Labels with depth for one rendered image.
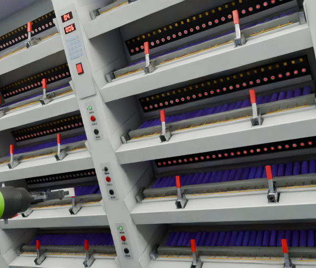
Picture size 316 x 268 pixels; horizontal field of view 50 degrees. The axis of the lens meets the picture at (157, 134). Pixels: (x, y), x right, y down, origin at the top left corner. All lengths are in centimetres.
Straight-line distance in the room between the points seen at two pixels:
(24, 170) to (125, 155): 48
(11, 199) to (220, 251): 63
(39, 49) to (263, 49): 73
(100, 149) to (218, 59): 47
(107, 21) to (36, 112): 43
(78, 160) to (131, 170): 18
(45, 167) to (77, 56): 43
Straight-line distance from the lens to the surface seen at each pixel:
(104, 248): 134
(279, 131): 87
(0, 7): 155
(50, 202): 144
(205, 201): 101
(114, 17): 105
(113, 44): 121
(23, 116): 134
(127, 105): 118
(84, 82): 110
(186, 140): 95
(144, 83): 99
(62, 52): 144
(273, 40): 86
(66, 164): 123
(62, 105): 119
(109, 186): 113
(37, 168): 134
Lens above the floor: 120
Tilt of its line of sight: 5 degrees down
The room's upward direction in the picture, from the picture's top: 13 degrees counter-clockwise
